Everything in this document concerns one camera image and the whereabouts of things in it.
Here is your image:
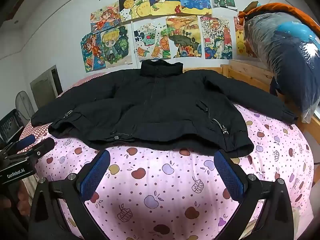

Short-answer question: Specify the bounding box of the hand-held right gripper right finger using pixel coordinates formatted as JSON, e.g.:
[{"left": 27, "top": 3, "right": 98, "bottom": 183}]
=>
[{"left": 214, "top": 150, "right": 294, "bottom": 240}]

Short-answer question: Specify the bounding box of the plastic-wrapped bedding bundle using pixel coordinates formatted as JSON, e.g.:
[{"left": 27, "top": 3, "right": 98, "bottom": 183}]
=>
[{"left": 244, "top": 11, "right": 320, "bottom": 124}]

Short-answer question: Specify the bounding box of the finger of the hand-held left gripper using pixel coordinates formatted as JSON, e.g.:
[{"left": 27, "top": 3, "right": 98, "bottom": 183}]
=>
[
  {"left": 24, "top": 137, "right": 55, "bottom": 164},
  {"left": 10, "top": 134, "right": 36, "bottom": 153}
]

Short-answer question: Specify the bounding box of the orange cloth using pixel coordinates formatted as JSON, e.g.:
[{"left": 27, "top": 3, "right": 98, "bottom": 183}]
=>
[{"left": 237, "top": 2, "right": 310, "bottom": 30}]

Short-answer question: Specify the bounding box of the pink apple-print bed sheet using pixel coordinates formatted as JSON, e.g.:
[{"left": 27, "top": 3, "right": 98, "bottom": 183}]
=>
[{"left": 20, "top": 102, "right": 315, "bottom": 240}]

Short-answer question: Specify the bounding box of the grey wall panel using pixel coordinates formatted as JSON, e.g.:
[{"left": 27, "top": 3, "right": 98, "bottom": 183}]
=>
[{"left": 30, "top": 64, "right": 63, "bottom": 109}]

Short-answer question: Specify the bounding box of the wooden bed frame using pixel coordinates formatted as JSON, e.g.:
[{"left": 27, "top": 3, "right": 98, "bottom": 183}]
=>
[{"left": 182, "top": 59, "right": 320, "bottom": 140}]

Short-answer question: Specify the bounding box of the black plastic crate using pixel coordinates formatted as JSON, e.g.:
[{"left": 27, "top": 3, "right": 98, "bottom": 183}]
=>
[{"left": 0, "top": 109, "right": 24, "bottom": 143}]

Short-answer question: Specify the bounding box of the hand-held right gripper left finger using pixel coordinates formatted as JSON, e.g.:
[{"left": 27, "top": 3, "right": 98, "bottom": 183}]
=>
[{"left": 27, "top": 149, "right": 111, "bottom": 240}]

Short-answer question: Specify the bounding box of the grey electric fan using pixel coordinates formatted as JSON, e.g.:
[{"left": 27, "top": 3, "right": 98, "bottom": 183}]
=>
[{"left": 15, "top": 91, "right": 35, "bottom": 125}]

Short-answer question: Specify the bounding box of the group of colourful wall drawings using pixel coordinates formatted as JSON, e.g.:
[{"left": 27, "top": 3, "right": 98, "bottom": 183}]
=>
[{"left": 80, "top": 0, "right": 258, "bottom": 73}]

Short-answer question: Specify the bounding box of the black padded jacket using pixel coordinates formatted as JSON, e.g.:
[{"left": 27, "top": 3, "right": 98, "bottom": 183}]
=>
[{"left": 30, "top": 59, "right": 299, "bottom": 158}]

